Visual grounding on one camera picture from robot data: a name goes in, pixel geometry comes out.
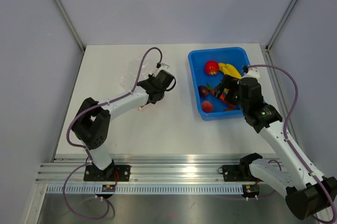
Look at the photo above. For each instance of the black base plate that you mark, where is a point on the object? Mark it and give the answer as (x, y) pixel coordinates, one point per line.
(235, 173)
(112, 173)

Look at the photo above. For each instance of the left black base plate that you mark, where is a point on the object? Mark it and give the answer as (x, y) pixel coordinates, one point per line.
(112, 173)

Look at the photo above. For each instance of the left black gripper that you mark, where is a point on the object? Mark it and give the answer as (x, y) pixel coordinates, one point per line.
(150, 78)

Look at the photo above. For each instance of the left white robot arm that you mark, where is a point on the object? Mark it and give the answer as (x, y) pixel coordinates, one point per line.
(92, 121)

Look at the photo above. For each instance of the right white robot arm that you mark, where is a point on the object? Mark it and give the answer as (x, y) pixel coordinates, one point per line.
(305, 189)

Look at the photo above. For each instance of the orange carrot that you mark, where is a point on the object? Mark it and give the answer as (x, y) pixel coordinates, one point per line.
(230, 107)

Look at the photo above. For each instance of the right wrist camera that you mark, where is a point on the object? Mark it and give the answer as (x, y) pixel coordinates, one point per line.
(252, 73)

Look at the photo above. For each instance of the red apple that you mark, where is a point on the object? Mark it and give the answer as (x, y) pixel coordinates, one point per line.
(211, 68)

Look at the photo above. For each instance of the clear zip top bag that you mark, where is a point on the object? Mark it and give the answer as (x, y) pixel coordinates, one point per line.
(128, 78)

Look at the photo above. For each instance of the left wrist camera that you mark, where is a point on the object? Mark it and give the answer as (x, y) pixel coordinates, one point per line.
(163, 66)

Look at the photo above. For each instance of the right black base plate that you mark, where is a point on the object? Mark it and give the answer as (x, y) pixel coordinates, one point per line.
(235, 173)

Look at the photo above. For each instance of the aluminium rail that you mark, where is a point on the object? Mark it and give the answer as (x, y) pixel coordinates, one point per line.
(176, 169)

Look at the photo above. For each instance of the left frame post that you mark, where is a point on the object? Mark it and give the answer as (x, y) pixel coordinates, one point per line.
(69, 24)

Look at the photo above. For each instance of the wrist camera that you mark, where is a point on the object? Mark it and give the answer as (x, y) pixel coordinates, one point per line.
(252, 73)
(163, 66)

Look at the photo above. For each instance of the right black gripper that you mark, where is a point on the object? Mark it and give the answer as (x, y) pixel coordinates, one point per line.
(234, 84)

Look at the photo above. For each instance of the right frame post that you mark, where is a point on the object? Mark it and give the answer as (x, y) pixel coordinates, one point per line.
(281, 24)

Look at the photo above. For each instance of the frame post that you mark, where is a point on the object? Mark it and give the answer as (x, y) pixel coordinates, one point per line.
(69, 24)
(281, 24)

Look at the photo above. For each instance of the dark purple plum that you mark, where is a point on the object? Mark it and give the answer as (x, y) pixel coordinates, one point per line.
(203, 91)

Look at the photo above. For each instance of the white slotted cable duct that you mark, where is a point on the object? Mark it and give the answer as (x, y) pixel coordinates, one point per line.
(148, 189)

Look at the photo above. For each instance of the yellow banana bunch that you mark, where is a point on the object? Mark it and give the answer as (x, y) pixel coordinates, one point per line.
(229, 69)

